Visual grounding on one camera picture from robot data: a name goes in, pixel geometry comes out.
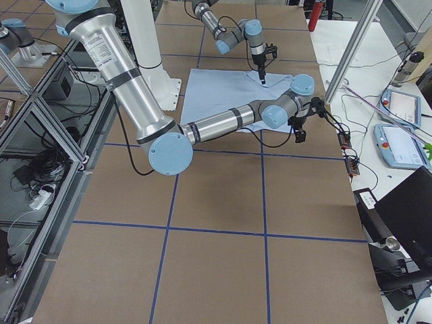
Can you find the red cylinder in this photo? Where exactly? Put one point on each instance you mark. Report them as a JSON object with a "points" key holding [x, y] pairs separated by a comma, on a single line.
{"points": [[315, 14]]}

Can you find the black monitor stand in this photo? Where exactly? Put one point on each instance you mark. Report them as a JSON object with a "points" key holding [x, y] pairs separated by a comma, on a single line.
{"points": [[400, 280]]}

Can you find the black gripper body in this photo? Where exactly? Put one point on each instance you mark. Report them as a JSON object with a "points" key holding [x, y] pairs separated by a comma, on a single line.
{"points": [[299, 121], [258, 61]]}

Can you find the light blue t-shirt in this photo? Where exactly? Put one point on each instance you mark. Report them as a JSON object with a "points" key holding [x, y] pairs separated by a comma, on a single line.
{"points": [[209, 92]]}

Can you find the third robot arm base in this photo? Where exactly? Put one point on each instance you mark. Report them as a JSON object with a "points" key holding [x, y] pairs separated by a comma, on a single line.
{"points": [[16, 37]]}

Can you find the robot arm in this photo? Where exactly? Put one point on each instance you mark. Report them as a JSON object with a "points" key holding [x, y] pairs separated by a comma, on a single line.
{"points": [[228, 33], [139, 88]]}

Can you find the orange terminal block strip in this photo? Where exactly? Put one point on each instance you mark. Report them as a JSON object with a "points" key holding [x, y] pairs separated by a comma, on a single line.
{"points": [[351, 159]]}

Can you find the aluminium frame post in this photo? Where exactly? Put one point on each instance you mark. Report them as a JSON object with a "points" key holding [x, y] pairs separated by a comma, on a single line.
{"points": [[354, 43]]}

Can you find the teach pendant far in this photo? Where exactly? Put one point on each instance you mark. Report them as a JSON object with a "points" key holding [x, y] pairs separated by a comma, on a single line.
{"points": [[401, 104]]}

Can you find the aluminium frame rail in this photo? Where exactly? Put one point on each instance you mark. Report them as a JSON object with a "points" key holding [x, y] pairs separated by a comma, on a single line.
{"points": [[52, 142]]}

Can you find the teach pendant near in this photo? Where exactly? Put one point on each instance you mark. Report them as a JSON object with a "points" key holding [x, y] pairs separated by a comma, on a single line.
{"points": [[398, 149]]}

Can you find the teach pendant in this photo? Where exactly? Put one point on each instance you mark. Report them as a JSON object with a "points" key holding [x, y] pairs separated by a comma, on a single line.
{"points": [[398, 149], [401, 104]]}

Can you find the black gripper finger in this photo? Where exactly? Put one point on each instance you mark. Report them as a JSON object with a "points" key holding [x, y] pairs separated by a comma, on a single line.
{"points": [[300, 136], [262, 74]]}

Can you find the water bottle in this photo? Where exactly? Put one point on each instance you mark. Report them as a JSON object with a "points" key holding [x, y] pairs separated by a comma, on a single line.
{"points": [[407, 68]]}

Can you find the white power strip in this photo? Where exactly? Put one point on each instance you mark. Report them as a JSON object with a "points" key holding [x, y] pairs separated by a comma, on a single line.
{"points": [[40, 199]]}

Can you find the black monitor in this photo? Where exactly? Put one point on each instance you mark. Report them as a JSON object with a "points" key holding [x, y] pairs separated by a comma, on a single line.
{"points": [[406, 211]]}

